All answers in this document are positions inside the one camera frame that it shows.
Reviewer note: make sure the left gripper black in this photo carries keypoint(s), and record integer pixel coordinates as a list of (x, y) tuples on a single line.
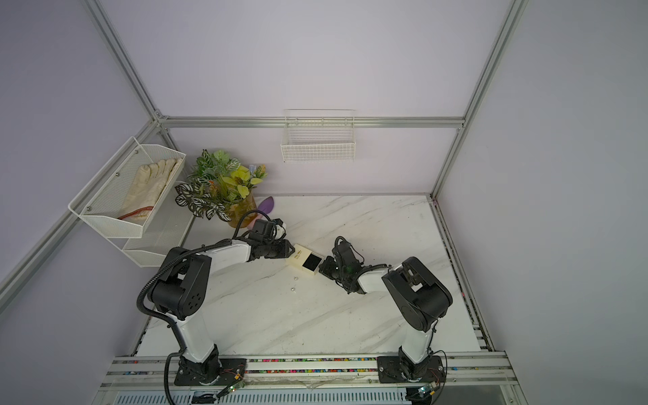
[(284, 253)]

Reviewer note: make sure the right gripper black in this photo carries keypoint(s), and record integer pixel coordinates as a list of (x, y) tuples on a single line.
[(326, 266)]

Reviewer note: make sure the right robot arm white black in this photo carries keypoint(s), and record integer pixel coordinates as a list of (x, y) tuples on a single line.
[(420, 297)]

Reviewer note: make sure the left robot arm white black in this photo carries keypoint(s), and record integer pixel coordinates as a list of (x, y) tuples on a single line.
[(176, 293)]

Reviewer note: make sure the purple pink garden trowel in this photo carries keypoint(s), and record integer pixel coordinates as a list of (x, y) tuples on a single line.
[(266, 206)]

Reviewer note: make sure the potted plant amber vase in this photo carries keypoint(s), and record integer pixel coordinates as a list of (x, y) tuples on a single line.
[(221, 187)]

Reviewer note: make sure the beige work gloves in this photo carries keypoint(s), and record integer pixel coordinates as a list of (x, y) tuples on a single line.
[(146, 189)]

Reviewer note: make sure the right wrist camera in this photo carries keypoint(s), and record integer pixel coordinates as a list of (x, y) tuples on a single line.
[(343, 253)]

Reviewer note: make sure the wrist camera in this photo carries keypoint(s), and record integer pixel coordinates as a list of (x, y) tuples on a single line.
[(343, 253), (268, 230)]

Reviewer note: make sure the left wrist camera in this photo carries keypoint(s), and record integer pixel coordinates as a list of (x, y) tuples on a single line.
[(268, 230)]

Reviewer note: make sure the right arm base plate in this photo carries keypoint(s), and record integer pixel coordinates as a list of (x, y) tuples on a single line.
[(400, 369)]

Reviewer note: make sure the white wire wall basket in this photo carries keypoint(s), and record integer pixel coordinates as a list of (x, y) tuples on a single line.
[(318, 135)]

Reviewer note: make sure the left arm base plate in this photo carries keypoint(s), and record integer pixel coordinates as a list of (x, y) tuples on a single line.
[(216, 372)]

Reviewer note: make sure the white mesh wall shelf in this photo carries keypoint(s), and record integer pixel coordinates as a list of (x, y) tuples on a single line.
[(99, 203)]

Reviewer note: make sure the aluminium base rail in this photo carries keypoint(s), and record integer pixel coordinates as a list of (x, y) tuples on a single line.
[(315, 371)]

